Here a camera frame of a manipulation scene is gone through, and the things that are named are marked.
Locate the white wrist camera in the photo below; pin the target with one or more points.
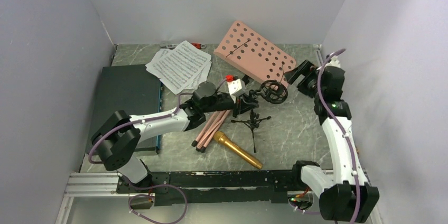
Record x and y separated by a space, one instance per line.
235 86
334 62

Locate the black folder book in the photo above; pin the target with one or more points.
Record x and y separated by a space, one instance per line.
129 88

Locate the aluminium table edge rail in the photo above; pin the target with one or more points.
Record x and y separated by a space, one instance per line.
320 55

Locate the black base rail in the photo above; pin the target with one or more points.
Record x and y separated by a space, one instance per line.
275 186

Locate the sheet music pages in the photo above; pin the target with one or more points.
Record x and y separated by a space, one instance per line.
182 68

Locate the red grey wrench tool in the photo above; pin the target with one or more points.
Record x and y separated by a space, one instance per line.
166 45

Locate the gold microphone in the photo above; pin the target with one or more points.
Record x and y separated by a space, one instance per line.
222 139

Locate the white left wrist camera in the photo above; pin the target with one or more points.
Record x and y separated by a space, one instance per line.
235 86

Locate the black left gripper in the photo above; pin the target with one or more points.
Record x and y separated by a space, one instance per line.
243 104

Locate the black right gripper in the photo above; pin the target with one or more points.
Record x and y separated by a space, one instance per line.
306 68

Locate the pink perforated music stand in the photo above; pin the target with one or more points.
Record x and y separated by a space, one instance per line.
263 65

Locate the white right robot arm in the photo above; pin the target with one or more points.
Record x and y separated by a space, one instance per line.
347 195

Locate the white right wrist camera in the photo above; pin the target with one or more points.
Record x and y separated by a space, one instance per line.
334 62

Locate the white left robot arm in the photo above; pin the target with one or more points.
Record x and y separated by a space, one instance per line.
116 140

